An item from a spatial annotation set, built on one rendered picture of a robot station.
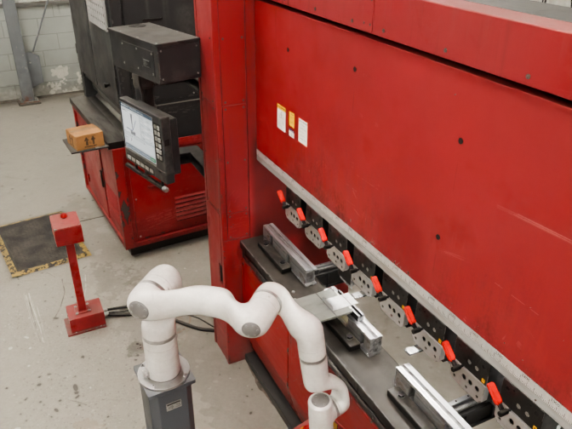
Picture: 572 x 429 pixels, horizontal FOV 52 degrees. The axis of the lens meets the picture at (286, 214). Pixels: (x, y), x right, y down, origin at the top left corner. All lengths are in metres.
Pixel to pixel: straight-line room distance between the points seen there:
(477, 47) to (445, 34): 0.13
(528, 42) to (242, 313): 1.08
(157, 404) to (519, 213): 1.40
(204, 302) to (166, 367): 0.36
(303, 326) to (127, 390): 2.01
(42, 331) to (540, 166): 3.44
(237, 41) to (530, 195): 1.70
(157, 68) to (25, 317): 2.21
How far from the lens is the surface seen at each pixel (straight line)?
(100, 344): 4.04
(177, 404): 2.29
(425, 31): 1.77
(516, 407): 1.86
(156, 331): 2.08
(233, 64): 2.86
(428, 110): 1.81
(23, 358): 4.09
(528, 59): 1.51
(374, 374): 2.44
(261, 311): 1.81
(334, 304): 2.56
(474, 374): 1.95
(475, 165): 1.69
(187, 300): 1.93
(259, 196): 3.16
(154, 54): 2.90
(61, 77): 9.16
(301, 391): 2.98
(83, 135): 4.28
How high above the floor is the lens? 2.55
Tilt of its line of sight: 29 degrees down
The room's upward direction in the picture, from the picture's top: 1 degrees clockwise
